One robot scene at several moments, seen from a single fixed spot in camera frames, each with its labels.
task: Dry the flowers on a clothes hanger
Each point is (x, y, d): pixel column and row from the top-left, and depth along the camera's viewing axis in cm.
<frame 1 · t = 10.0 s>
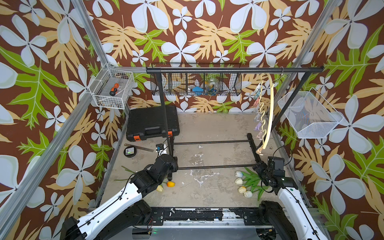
left hand: (175, 157, 78), fingers open
right hand: (255, 167, 85), fingers open
black metal clothes rack: (170, 141, 103), point 3 cm above the table
black plastic tool case: (149, 122, 110), point 5 cm above the table
round black digital scale: (130, 151, 98), point 2 cm above the table
orange tulip: (170, 184, 85), point 2 cm above the table
metal ruler: (140, 148, 101), on the table

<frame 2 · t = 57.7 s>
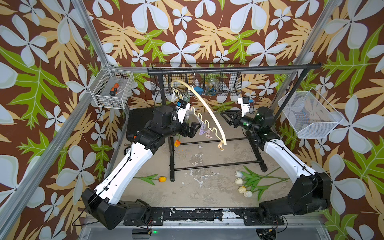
left hand: (193, 119, 68), fingers open
right hand: (223, 113, 74), fingers open
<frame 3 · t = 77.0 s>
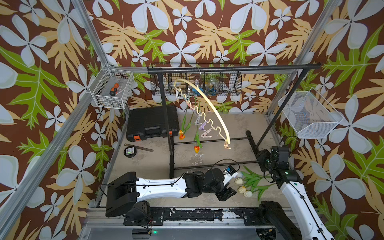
left hand: (234, 187, 69), fingers open
right hand: (260, 153, 82), fingers open
orange tulip: (181, 133, 89), point 17 cm above the table
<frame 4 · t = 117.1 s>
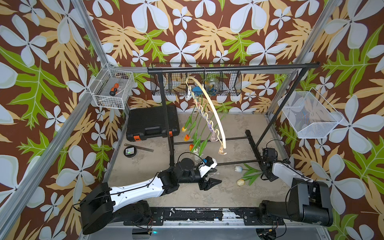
left hand: (219, 174, 68), fingers open
right hand: (266, 170, 90), fingers closed
